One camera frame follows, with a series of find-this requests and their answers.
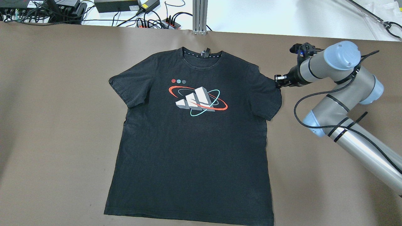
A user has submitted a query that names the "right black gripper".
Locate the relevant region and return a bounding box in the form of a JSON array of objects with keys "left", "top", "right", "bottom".
[{"left": 274, "top": 66, "right": 302, "bottom": 89}]

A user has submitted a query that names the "black printed t-shirt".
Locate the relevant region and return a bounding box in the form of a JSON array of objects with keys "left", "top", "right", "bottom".
[{"left": 104, "top": 47, "right": 282, "bottom": 226}]

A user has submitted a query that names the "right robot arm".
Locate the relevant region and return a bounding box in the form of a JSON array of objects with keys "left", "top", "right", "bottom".
[{"left": 274, "top": 40, "right": 402, "bottom": 196}]

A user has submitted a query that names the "metal grabber tool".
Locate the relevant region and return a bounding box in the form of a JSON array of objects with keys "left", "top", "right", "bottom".
[{"left": 347, "top": 0, "right": 401, "bottom": 38}]

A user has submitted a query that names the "white cloth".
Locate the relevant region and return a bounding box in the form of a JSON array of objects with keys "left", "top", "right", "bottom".
[{"left": 363, "top": 0, "right": 402, "bottom": 41}]

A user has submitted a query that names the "right grey usb hub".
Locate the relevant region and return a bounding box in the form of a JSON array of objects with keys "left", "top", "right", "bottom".
[{"left": 162, "top": 17, "right": 182, "bottom": 30}]

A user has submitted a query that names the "grey usb hub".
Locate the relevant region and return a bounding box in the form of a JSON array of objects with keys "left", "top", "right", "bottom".
[
  {"left": 162, "top": 17, "right": 182, "bottom": 30},
  {"left": 135, "top": 19, "right": 160, "bottom": 29}
]

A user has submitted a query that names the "left grey usb hub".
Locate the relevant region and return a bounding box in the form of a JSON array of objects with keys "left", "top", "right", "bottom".
[{"left": 135, "top": 19, "right": 160, "bottom": 29}]

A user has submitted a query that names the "black power adapter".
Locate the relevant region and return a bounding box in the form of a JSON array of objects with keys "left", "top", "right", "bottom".
[{"left": 136, "top": 0, "right": 160, "bottom": 16}]

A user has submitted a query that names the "black electronics box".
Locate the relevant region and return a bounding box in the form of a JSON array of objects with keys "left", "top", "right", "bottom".
[{"left": 94, "top": 0, "right": 140, "bottom": 13}]

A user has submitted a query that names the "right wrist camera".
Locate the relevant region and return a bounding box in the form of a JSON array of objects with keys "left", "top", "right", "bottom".
[{"left": 289, "top": 43, "right": 317, "bottom": 57}]

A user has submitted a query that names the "upper aluminium frame post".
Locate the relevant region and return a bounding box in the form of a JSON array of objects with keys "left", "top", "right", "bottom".
[{"left": 192, "top": 0, "right": 208, "bottom": 35}]

